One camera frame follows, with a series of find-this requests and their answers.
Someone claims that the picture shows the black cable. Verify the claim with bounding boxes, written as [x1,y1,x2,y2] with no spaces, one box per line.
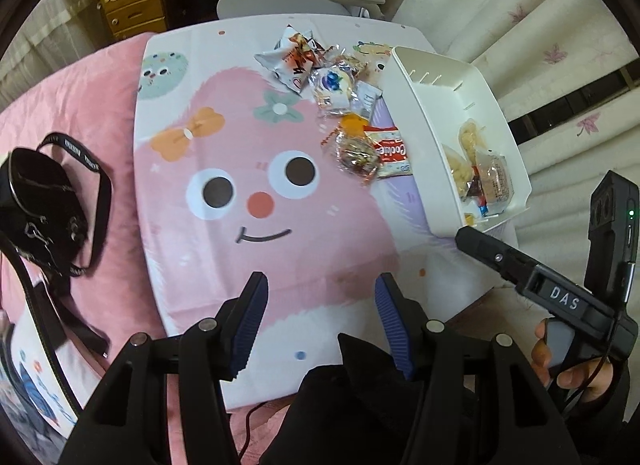
[237,400,266,465]

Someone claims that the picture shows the clear packet pale round cake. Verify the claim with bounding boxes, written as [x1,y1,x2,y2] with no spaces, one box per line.
[459,118,485,156]

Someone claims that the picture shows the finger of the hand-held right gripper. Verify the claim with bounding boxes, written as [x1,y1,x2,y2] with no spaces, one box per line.
[455,226,538,291]

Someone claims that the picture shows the orange yellow snack packet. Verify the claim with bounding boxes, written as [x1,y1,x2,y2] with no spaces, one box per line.
[339,112,371,141]

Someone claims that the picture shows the silver red cake print packet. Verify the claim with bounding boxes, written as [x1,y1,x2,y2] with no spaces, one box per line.
[254,26,330,96]

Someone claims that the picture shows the small white sachet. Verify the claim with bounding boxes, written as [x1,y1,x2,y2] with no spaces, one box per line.
[355,82,385,120]

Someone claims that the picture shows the clear packet yellow puffed snacks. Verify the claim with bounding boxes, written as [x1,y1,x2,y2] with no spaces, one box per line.
[442,142,476,196]

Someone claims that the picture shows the person's right hand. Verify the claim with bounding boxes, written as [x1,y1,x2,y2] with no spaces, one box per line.
[530,317,616,406]

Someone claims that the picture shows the red white cookie packet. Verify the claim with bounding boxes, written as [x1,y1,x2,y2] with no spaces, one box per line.
[365,125,417,178]

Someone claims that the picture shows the white printed tote bag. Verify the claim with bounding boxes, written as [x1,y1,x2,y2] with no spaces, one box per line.
[0,265,108,446]

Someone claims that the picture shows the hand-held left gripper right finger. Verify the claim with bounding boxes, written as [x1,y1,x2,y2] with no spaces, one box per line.
[374,272,581,465]

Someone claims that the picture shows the black strap bag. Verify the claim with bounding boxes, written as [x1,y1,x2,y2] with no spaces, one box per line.
[0,131,113,361]

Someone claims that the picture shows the blueberry print snack packet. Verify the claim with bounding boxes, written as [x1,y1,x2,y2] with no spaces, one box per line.
[309,69,360,115]

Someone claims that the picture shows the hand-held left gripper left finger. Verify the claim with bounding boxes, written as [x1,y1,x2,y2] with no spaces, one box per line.
[60,271,271,465]

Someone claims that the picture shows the clear packet brown nut brittle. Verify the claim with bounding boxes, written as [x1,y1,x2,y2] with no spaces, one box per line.
[320,130,383,188]

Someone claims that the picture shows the clear packet orange snack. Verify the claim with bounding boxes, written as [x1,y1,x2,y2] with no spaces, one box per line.
[322,42,361,77]

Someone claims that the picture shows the person's right forearm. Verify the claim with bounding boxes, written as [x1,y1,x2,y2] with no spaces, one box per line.
[565,360,636,465]

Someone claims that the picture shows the white plastic bin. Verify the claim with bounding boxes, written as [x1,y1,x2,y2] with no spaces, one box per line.
[382,45,533,238]

